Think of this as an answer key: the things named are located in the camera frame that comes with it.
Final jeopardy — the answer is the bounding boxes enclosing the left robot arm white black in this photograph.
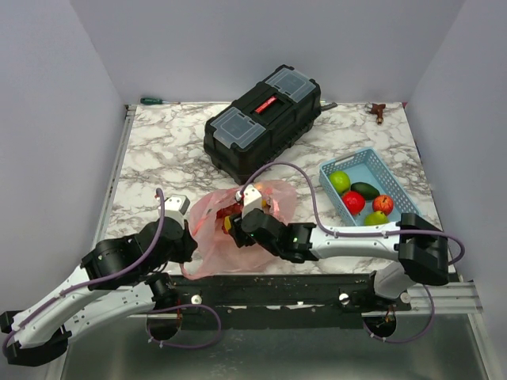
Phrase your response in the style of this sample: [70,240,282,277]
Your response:
[1,217,197,367]

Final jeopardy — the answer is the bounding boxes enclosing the black plastic toolbox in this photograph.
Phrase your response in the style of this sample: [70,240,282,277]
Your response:
[204,65,322,185]

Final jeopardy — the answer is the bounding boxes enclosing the blue plastic basket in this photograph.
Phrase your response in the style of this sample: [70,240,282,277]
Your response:
[319,148,421,226]

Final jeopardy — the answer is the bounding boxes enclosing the red fake grapes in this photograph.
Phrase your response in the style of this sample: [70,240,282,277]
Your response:
[216,203,242,220]

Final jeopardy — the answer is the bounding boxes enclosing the yellow fake lemon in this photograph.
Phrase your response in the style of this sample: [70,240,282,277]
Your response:
[223,216,233,234]

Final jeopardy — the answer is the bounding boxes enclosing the green handled screwdriver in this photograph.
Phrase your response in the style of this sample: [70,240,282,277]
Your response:
[139,97,181,106]

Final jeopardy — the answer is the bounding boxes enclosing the grey tool behind toolbox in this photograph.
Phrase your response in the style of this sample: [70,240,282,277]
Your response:
[321,102,337,111]

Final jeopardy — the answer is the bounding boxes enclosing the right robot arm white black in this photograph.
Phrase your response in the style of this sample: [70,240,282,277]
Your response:
[224,209,449,310]

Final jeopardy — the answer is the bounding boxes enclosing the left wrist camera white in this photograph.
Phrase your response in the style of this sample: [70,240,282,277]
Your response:
[155,188,190,219]

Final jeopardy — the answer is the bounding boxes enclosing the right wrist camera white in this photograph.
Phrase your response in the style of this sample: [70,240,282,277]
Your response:
[235,184,263,217]

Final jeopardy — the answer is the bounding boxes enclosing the pink plastic bag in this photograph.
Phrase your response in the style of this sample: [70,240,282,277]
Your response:
[180,180,297,280]

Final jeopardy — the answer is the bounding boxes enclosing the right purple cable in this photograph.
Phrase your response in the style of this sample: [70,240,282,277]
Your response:
[243,161,467,344]

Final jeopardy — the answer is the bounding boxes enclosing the green fake apple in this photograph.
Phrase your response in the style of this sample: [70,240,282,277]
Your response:
[329,171,351,195]

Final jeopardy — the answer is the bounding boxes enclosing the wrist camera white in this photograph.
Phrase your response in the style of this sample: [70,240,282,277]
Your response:
[155,188,190,219]
[235,184,263,217]

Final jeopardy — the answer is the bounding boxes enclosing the dark green fake avocado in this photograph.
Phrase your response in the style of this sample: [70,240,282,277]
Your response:
[350,182,380,201]

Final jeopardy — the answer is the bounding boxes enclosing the green fake pear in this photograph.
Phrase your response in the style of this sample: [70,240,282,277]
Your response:
[364,211,389,226]

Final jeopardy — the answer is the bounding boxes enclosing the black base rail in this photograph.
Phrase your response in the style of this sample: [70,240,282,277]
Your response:
[148,274,410,330]

